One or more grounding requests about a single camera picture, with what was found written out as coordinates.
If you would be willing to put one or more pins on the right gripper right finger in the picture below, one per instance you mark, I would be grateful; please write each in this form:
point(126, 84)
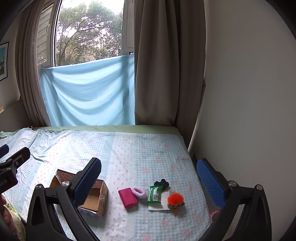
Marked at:
point(254, 222)

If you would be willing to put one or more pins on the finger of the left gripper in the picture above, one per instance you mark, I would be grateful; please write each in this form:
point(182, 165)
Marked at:
point(15, 161)
point(4, 150)

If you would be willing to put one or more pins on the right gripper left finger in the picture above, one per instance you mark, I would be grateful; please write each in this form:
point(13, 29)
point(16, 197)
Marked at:
point(43, 222)

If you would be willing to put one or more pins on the orange pompom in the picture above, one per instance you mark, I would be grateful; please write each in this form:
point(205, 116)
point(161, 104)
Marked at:
point(175, 202)

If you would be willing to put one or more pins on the magenta pouch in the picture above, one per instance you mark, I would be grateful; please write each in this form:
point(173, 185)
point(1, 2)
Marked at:
point(128, 198)

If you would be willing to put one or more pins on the silver glitter scrub pad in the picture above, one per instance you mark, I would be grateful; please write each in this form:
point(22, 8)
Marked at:
point(171, 191)

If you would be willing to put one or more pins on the white textured cloth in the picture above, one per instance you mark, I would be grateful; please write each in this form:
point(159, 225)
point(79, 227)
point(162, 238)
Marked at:
point(163, 205)

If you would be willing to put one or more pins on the black scrunchie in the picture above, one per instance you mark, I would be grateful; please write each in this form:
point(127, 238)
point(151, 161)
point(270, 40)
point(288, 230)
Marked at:
point(163, 183)

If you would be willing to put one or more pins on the pink fluffy scrunchie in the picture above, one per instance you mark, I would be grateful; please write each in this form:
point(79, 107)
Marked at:
point(139, 192)

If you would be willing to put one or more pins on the green tissue packet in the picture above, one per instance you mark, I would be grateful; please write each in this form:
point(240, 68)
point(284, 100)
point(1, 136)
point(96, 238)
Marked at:
point(155, 194)

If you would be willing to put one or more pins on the person's left hand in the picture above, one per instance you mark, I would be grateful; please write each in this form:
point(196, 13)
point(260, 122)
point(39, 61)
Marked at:
point(7, 217)

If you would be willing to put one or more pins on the cardboard box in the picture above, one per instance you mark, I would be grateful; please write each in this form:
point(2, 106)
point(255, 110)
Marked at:
point(95, 203)

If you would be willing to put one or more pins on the brown curtain left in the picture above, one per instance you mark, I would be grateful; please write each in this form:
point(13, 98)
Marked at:
point(27, 74)

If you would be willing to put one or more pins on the brown curtain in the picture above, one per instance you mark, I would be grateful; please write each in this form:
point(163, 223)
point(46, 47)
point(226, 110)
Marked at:
point(169, 51)
point(27, 74)

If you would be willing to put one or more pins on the checkered floral bed sheet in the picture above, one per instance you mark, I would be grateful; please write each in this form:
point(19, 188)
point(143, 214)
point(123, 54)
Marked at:
point(128, 160)

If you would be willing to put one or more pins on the light blue hanging cloth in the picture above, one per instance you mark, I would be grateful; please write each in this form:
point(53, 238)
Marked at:
point(95, 93)

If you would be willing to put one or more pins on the green mattress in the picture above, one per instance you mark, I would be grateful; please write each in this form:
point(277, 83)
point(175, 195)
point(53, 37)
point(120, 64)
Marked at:
point(125, 129)

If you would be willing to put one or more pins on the window with shutter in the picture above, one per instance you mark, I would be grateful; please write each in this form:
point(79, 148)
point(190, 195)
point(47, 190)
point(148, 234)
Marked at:
point(72, 32)

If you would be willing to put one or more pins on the brown curtain right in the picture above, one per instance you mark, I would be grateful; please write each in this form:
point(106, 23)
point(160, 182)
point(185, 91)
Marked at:
point(169, 51)

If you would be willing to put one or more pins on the framed wall picture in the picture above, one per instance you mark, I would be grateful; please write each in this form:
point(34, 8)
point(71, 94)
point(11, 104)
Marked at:
point(3, 60)

